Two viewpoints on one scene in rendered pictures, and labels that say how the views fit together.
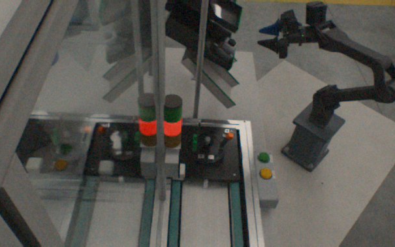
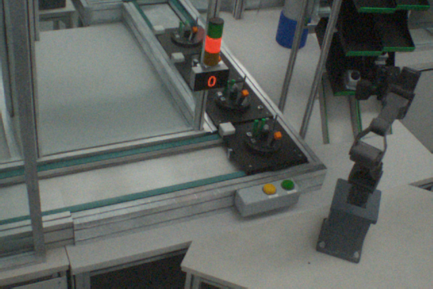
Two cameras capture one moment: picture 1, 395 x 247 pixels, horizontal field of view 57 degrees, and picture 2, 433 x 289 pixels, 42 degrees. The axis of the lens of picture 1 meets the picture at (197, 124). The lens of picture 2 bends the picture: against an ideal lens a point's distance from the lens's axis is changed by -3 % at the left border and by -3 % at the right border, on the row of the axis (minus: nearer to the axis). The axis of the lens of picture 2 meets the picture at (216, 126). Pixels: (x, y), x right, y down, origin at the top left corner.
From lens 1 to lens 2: 1.45 m
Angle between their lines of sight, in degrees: 47
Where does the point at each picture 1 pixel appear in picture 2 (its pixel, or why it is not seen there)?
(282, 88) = (419, 208)
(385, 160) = not seen: outside the picture
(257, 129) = not seen: hidden behind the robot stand
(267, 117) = not seen: hidden behind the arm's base
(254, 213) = (220, 189)
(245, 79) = (400, 173)
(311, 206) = (271, 256)
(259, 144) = (319, 201)
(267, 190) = (250, 193)
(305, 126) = (337, 188)
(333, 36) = (390, 97)
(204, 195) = (220, 161)
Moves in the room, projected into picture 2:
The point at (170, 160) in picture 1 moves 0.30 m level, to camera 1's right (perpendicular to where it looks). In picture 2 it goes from (195, 69) to (229, 124)
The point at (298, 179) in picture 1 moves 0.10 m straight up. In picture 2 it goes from (298, 240) to (305, 219)
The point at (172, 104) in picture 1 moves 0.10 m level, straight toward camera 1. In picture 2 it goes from (213, 20) to (184, 24)
